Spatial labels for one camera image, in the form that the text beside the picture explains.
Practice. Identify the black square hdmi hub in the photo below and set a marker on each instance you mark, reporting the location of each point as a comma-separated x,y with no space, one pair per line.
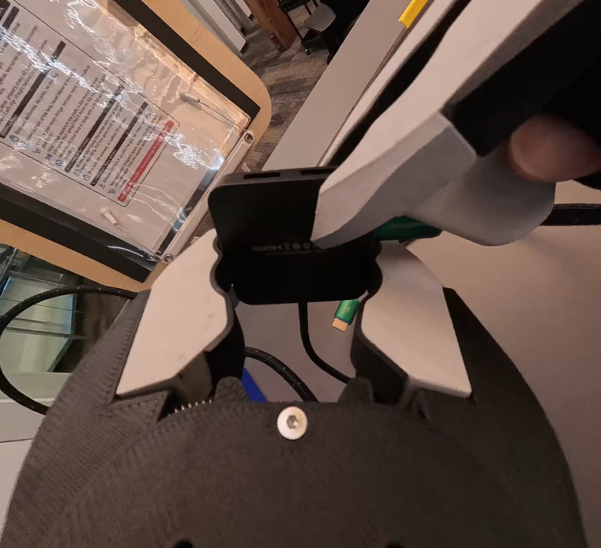
267,228

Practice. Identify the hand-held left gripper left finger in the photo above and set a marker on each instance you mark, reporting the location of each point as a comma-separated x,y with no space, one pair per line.
178,318

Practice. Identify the instruction sign on stand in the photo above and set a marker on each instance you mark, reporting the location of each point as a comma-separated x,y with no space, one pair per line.
94,111

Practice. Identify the grey stool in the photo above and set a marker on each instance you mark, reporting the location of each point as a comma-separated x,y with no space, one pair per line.
320,17

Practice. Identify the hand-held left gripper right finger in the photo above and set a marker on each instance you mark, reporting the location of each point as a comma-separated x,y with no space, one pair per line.
413,322

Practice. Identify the person's right hand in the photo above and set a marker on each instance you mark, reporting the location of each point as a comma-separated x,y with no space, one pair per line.
549,148

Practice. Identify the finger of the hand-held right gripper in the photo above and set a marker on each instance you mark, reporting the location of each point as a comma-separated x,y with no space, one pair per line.
422,134
401,66

